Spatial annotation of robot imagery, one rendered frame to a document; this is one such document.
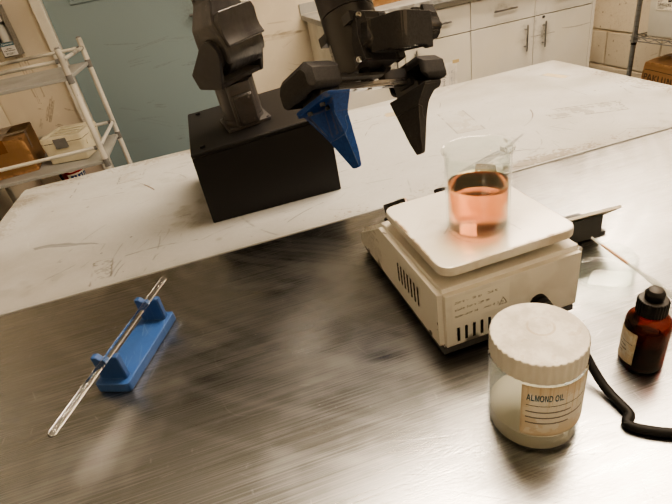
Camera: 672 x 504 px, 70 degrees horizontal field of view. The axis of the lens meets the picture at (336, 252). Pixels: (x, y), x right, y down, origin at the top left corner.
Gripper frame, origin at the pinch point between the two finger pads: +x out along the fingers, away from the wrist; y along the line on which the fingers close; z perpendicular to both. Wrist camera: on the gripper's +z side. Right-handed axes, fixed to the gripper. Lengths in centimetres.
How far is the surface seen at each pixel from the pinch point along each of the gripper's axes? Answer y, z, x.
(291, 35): 147, -213, -119
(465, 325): -7.2, 10.5, 19.2
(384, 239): -5.7, 2.2, 11.0
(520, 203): 1.9, 12.1, 11.3
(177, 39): 82, -236, -130
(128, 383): -29.2, -8.9, 16.5
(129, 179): -12, -57, -12
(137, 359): -27.6, -10.8, 15.0
